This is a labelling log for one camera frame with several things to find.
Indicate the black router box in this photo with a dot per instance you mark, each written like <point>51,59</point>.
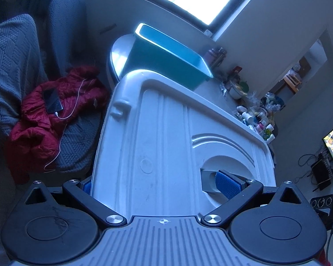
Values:
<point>321,171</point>

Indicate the white bowl of fruit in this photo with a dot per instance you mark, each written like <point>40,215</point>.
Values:
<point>238,90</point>

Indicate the white plastic bin lid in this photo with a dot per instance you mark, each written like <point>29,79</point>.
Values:
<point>161,144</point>

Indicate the black smartphone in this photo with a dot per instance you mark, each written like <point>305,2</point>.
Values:
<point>52,101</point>

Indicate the cluster of small bottles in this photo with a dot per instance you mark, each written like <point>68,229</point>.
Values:
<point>259,119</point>

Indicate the blue plastic storage bin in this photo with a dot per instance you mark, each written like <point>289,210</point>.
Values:
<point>166,55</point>

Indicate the grey knit-covered chair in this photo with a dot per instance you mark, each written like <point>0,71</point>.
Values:
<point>11,69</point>
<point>68,30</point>

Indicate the steel thermos bottle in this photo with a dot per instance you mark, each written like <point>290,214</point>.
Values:
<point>221,54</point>

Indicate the pink thermos bottle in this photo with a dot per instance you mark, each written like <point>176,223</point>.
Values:
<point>212,56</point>

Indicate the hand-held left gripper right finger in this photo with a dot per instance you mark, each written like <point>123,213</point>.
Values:
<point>229,184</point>

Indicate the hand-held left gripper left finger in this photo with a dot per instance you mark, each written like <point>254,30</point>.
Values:
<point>87,189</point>

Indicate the red puffer jacket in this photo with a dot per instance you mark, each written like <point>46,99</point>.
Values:
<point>52,108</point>

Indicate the wooden furniture behind doorway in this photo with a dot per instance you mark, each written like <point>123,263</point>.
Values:
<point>295,77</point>

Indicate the red standing package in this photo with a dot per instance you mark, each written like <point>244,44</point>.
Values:
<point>237,69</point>

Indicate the small white sill device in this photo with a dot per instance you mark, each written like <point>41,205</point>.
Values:
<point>208,33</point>

